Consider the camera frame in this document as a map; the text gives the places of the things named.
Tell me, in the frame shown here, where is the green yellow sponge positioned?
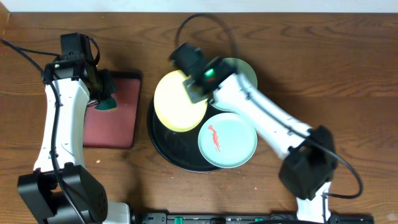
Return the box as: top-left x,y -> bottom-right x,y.
95,96 -> 118,111

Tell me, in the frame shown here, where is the yellow plate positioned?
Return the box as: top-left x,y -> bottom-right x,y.
154,70 -> 208,132

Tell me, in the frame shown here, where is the light blue plate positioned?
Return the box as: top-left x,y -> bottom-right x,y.
198,113 -> 257,169
210,57 -> 258,112

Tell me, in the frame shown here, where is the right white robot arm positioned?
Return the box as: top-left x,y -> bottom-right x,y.
169,43 -> 338,223

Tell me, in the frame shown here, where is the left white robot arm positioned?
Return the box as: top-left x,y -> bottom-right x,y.
17,33 -> 131,223

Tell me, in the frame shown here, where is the black rectangular red-lined tray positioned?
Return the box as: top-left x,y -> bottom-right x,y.
83,70 -> 142,149

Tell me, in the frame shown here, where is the round black serving tray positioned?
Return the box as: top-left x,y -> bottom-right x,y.
147,103 -> 232,172

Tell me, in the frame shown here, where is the left black cable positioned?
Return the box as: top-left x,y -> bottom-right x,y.
0,37 -> 102,224

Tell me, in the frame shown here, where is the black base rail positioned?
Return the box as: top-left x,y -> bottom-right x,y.
133,212 -> 375,224

